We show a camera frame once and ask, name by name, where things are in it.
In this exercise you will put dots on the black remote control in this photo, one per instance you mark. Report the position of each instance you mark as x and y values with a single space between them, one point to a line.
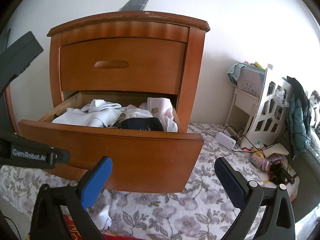
134 5

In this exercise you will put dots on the colourful toy pile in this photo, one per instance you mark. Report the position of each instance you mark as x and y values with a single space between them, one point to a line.
264 163

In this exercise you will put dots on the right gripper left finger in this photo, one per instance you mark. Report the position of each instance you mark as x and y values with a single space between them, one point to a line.
48 222

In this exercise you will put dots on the pink pineapple sock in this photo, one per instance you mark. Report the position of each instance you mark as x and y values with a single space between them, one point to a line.
160 107

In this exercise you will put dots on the wooden drawer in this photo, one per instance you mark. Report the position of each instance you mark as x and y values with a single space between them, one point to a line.
147 162
123 64

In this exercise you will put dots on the white garment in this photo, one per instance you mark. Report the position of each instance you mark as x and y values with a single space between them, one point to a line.
77 117

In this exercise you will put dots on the wooden nightstand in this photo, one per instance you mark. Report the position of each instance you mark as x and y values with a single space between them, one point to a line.
135 24

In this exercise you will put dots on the white power adapter box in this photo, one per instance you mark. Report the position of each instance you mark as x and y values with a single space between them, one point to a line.
225 140

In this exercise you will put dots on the white hello kitty sock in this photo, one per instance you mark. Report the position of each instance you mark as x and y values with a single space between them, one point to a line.
98 105

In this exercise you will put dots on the teal jacket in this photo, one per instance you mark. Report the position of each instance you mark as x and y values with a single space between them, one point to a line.
298 119

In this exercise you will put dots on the small white bedside shelf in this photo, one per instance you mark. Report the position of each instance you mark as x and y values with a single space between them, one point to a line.
248 83

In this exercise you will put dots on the navy embroidered sock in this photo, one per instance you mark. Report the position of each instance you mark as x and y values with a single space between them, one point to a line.
142 124

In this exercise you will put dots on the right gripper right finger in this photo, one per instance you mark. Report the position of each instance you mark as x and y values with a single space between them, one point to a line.
278 220

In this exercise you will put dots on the grey floral quilt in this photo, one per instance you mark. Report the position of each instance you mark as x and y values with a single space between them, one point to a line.
201 211

